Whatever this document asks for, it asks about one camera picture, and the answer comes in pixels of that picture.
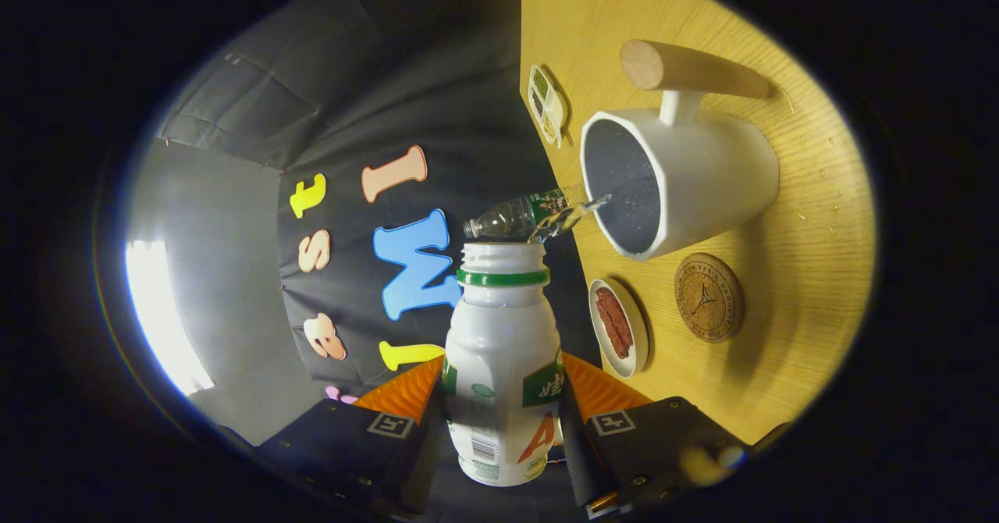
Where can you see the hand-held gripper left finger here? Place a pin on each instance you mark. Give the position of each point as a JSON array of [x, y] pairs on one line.
[[425, 460]]

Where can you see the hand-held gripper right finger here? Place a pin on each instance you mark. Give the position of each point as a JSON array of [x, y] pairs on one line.
[[577, 453]]

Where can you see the white juice bottle green label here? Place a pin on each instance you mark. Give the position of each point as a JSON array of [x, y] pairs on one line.
[[499, 351]]

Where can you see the round cork coaster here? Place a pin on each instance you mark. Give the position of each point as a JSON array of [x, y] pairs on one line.
[[709, 298]]

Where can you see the clear plastic water bottle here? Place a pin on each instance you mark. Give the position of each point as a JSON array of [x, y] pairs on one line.
[[507, 218]]

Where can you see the red-brown meat slice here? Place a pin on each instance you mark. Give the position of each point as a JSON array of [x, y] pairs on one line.
[[614, 324]]

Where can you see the white round plate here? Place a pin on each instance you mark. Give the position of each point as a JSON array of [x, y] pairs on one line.
[[638, 329]]

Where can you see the wooden table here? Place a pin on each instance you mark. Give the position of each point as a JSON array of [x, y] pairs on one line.
[[796, 336]]

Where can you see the white divided sauce dish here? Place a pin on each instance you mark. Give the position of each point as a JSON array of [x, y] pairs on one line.
[[546, 105]]

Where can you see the black backdrop cloth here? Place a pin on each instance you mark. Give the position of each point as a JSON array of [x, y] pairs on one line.
[[390, 78]]

